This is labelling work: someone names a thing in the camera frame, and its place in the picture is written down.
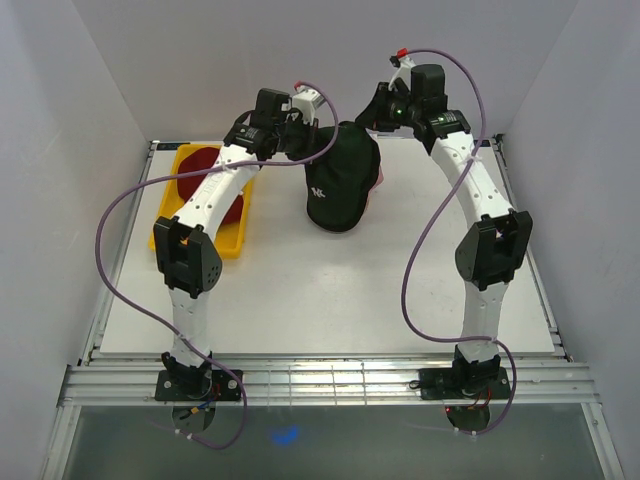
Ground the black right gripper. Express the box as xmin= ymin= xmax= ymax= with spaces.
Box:
xmin=355 ymin=83 xmax=420 ymax=133

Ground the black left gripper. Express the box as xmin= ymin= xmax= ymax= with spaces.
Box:
xmin=273 ymin=115 xmax=325 ymax=165

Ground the pink LA baseball cap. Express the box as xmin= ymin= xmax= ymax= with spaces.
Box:
xmin=365 ymin=166 xmax=384 ymax=210

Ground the dark green NY cap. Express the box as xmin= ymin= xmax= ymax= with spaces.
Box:
xmin=305 ymin=121 xmax=381 ymax=233

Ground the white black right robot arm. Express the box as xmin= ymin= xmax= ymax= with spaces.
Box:
xmin=356 ymin=57 xmax=533 ymax=397

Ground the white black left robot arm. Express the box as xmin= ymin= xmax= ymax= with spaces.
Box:
xmin=153 ymin=84 xmax=325 ymax=400

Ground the red baseball cap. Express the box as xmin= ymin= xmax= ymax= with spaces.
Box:
xmin=176 ymin=145 xmax=257 ymax=234

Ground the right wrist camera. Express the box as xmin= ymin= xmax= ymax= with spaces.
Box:
xmin=389 ymin=48 xmax=416 ymax=90

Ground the aluminium table frame rail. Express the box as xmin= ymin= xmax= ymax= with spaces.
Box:
xmin=58 ymin=355 xmax=601 ymax=407

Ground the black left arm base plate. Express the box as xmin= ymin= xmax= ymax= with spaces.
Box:
xmin=153 ymin=370 xmax=243 ymax=402

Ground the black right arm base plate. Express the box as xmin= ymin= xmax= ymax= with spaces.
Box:
xmin=414 ymin=368 xmax=511 ymax=400

